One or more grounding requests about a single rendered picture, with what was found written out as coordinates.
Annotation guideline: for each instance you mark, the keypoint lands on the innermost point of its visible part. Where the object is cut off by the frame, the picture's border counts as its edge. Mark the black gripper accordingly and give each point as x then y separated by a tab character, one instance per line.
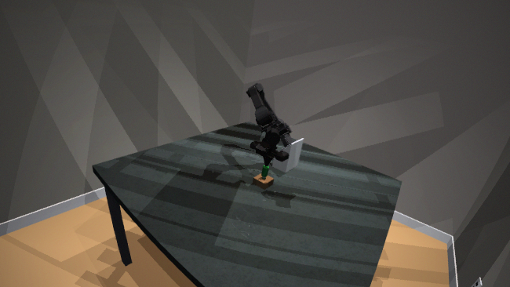
281	156

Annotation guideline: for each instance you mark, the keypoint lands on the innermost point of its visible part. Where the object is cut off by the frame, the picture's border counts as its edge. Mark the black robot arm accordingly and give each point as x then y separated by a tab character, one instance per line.
265	115

